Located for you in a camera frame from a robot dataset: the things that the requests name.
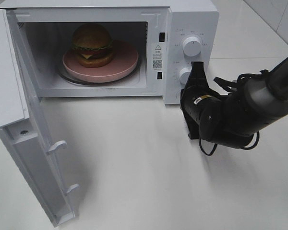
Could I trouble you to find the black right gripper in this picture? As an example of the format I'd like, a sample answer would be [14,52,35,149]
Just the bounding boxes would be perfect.
[180,62,222,139]

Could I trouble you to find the pink round plate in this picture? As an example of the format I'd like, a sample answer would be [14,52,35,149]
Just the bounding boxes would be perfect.
[62,40,139,83]

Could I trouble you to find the burger with lettuce and cheese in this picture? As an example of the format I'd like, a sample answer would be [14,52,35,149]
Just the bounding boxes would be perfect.
[72,23,115,68]

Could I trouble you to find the white microwave door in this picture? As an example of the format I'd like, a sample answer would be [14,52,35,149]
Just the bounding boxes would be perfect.
[0,9,78,226]

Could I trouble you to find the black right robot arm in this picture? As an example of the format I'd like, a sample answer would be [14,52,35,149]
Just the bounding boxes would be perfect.
[180,57,288,150]

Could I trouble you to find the upper white power knob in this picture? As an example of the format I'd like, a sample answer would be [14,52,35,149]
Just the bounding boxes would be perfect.
[182,35,202,57]

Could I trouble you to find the white microwave oven body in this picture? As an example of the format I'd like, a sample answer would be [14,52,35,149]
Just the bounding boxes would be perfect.
[0,0,219,116]

